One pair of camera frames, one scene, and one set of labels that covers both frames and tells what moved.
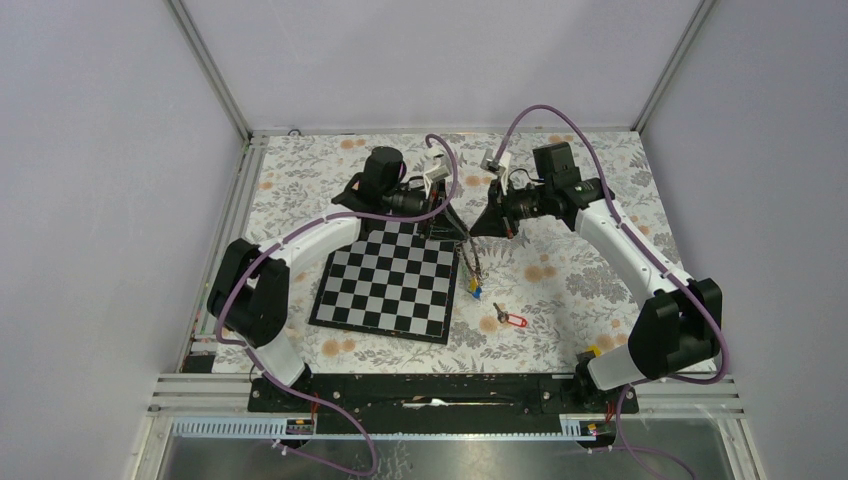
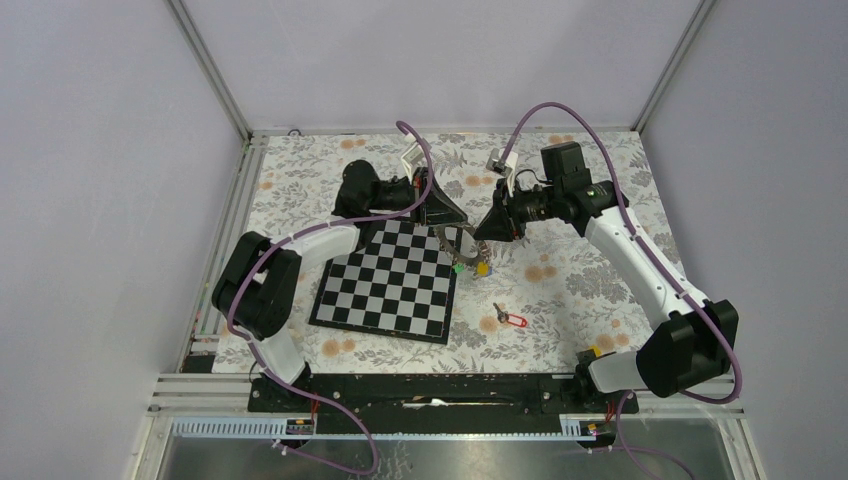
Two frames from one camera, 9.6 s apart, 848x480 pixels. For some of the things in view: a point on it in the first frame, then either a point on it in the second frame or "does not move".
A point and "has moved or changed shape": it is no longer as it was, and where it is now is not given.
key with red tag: x=503 y=317 does not move
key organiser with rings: x=467 y=248 has moved or changed shape
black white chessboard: x=392 y=280 does not move
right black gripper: x=493 y=222 does not move
